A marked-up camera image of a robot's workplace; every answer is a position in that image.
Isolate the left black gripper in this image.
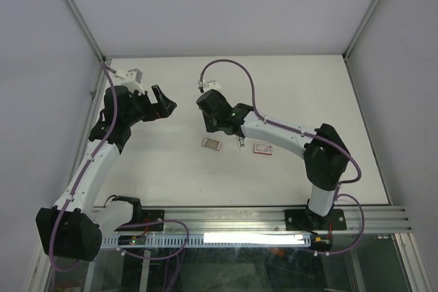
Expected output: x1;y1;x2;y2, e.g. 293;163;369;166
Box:
124;85;177;126

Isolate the staple box tray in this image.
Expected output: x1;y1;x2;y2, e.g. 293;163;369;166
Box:
201;137;222;152

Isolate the pink white mini stapler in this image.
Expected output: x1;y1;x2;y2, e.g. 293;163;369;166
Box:
237;137;246;150

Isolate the red white staple box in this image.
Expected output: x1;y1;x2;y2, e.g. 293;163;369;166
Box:
253;143;273;155

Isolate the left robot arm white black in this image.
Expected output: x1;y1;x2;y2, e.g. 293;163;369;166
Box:
36;85;177;261

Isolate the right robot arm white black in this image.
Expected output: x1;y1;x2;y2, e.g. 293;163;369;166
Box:
196;90;350;228

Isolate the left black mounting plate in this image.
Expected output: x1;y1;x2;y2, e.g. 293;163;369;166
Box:
138;209;165;233

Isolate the black mounting plate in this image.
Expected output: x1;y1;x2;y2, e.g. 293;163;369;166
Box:
138;209;165;233
284;208;347;233

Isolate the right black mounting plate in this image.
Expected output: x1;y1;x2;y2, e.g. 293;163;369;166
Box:
284;208;347;233

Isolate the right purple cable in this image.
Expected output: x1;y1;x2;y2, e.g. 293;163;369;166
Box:
198;59;365;255

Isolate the purple cable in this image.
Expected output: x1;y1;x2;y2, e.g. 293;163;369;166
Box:
47;62;119;272
198;59;365;255

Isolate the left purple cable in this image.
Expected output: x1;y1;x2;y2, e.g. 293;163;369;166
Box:
47;62;119;272

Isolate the grey slotted cable duct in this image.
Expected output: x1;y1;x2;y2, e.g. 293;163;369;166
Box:
101;233;311;249

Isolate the left aluminium frame post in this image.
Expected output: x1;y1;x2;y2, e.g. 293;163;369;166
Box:
62;0;107;62

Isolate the aluminium frame post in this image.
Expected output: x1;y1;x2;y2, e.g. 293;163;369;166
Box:
62;0;107;62
342;0;381;62

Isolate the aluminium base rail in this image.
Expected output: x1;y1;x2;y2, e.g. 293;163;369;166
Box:
90;205;411;237

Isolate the right aluminium frame post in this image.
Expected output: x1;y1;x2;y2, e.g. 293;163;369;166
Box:
342;0;381;62

